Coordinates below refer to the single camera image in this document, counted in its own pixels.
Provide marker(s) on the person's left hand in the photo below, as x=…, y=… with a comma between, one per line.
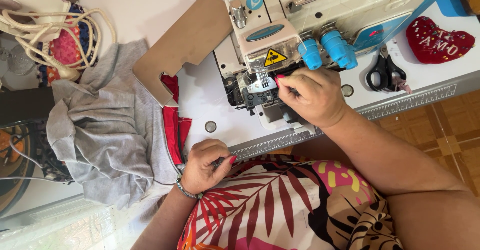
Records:
x=202, y=167

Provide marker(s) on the person's right hand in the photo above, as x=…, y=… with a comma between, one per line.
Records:
x=315, y=98

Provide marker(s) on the person's right fingers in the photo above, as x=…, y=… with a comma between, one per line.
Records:
x=287, y=83

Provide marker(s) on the blue tension knob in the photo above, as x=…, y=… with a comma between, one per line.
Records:
x=333, y=44
x=350, y=57
x=310, y=54

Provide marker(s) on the round metal table plug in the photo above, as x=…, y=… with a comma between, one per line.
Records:
x=347, y=90
x=210, y=126

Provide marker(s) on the cream overlock sewing machine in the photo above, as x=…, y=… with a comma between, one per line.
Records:
x=337, y=9

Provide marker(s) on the beige machine extension board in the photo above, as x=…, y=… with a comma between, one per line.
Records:
x=187, y=39

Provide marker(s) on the pink fabric scrap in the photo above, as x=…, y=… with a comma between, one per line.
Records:
x=404, y=86

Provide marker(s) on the grey ruler strip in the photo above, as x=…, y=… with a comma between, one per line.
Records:
x=405, y=103

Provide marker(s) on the red fabric piece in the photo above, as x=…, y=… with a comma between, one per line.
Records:
x=172, y=122

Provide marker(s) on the leaf print dress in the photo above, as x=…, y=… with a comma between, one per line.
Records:
x=277, y=208

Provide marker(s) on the red heart pincushion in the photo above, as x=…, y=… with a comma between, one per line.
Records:
x=437, y=41

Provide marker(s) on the blue plastic piece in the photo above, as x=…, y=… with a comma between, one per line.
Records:
x=448, y=4

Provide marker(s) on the grey knit fabric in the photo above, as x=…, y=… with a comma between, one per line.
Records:
x=105, y=130

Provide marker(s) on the colourful crocheted cloth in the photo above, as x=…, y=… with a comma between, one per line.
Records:
x=65, y=49

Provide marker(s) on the black box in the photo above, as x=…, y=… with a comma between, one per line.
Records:
x=24, y=107

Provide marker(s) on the white clothes iron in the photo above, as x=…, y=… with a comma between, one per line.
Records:
x=33, y=2

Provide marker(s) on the clear glass dish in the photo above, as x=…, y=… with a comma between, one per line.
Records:
x=17, y=60

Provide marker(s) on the white lace cloth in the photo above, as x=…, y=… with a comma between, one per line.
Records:
x=56, y=231

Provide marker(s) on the round basket with clutter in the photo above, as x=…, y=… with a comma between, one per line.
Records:
x=18, y=167

